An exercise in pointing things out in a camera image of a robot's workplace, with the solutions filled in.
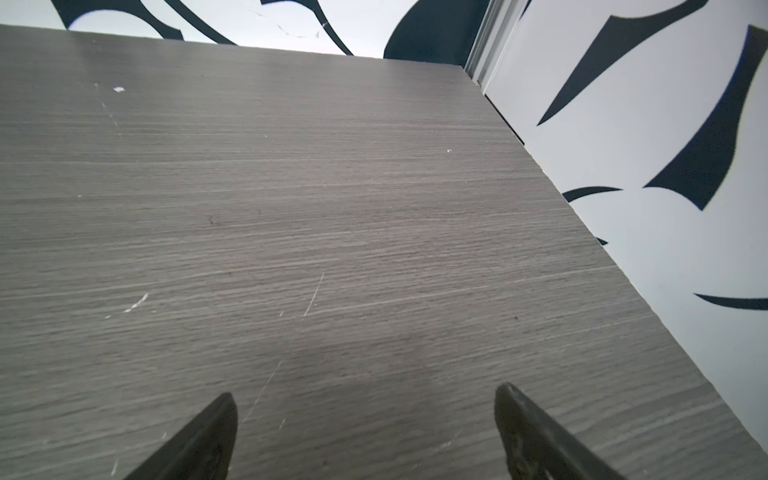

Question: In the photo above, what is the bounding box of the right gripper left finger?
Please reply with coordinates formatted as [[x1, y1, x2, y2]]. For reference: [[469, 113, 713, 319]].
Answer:
[[125, 392, 239, 480]]

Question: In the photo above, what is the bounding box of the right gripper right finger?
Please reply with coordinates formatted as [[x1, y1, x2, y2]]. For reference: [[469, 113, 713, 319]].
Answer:
[[494, 383, 622, 480]]

